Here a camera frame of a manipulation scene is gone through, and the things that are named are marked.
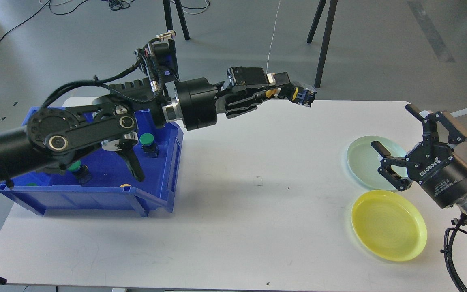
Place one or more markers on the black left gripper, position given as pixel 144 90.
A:
pixel 197 102

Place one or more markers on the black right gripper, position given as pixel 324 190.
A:
pixel 444 174

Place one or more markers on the yellow push button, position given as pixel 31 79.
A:
pixel 296 94

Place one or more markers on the green button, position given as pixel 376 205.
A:
pixel 149 146
pixel 80 171

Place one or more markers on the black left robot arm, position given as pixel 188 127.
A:
pixel 80 117

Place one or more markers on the light green plate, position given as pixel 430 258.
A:
pixel 363 161

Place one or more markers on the yellow plate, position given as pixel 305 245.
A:
pixel 389 226

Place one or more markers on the right black tripod legs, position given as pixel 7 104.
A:
pixel 326 35

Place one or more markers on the blue plastic bin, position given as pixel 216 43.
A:
pixel 41 193

